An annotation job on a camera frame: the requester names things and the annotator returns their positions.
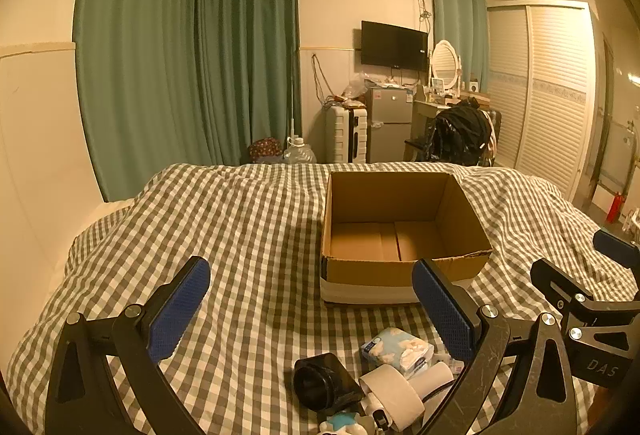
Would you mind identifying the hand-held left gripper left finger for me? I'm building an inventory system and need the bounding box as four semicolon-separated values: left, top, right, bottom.
45;256;212;435

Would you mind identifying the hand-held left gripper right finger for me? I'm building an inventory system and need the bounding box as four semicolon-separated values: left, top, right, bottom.
411;257;581;435

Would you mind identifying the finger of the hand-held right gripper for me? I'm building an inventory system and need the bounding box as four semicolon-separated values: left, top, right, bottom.
592;229;640;285
530;257;608;316

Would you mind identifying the small white packet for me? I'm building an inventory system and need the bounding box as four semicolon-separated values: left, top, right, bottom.
432;352;467;373

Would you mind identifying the blue tissue pack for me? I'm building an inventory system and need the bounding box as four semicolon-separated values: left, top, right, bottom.
360;327;433;378

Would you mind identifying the cardboard box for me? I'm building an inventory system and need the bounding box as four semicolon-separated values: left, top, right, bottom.
319;171;495;306

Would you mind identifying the white cylindrical device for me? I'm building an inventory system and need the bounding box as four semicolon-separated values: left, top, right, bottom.
359;361;456;432

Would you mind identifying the black cylindrical cup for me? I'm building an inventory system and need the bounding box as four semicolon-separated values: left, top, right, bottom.
293;352;364;413

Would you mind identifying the blue and white toy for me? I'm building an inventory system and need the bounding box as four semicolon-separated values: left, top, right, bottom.
320;412;367;435

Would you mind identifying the red fire extinguisher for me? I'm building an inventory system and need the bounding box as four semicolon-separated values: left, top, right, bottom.
606;191;626;223

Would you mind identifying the grey checked blanket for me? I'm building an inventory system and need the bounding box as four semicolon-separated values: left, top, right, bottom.
7;162;640;435

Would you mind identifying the white louvred wardrobe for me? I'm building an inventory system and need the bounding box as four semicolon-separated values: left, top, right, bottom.
486;0;603;203

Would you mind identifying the black jacket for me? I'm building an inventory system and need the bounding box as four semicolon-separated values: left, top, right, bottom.
430;98;493;166

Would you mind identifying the red patterned bag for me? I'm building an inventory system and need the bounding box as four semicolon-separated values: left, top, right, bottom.
248;138;283;164

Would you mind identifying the grey small fridge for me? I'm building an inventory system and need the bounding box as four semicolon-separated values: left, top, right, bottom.
366;86;414;164

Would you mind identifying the clear water bottle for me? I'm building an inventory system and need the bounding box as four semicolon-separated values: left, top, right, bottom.
284;138;318;164

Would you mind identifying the white suitcase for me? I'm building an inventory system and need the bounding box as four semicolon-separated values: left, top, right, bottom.
325;108;369;164

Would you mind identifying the white dressing table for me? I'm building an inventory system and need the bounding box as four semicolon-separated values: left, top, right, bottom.
412;90;491;122

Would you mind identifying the clear plastic bag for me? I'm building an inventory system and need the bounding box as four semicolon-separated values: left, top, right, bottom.
344;72;369;102

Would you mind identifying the white oval mirror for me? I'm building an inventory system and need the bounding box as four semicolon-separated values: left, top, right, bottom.
430;40;462;98

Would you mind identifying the light green curtain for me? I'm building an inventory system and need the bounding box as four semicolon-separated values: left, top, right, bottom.
427;0;488;91

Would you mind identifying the hanging wall cable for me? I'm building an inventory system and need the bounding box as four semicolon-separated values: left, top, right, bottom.
311;54;328;108

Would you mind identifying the black wall television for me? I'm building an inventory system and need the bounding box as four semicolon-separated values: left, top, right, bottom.
361;20;429;72

